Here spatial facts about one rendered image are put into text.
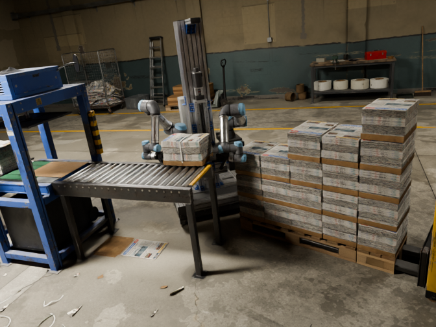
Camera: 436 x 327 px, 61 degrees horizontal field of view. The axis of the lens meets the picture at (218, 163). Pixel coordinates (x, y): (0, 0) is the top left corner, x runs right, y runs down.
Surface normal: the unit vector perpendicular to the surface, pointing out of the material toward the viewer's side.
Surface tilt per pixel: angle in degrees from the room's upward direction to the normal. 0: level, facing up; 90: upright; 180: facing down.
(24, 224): 90
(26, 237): 90
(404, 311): 0
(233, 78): 90
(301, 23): 90
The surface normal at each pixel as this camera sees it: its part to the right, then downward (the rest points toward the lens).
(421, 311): -0.11, -0.93
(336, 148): -0.63, 0.33
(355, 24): -0.32, 0.36
